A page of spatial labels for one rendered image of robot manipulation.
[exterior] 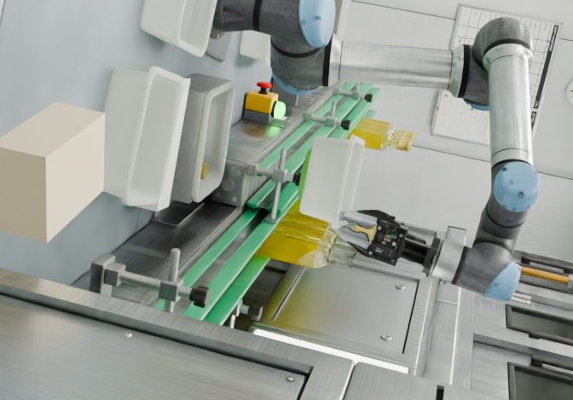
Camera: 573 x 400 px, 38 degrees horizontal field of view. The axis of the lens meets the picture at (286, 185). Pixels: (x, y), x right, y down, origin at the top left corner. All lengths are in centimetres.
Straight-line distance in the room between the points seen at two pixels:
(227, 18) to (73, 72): 57
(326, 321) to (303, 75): 53
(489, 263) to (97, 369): 87
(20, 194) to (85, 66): 27
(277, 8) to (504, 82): 46
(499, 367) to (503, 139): 55
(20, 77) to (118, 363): 41
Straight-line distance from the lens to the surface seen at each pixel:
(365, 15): 773
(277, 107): 217
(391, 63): 180
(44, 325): 94
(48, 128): 112
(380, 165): 793
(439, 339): 184
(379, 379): 90
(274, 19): 170
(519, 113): 160
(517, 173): 149
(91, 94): 130
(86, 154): 114
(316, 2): 169
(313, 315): 181
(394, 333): 181
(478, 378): 182
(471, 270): 155
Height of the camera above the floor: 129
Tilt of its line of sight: 10 degrees down
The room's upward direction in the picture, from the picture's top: 103 degrees clockwise
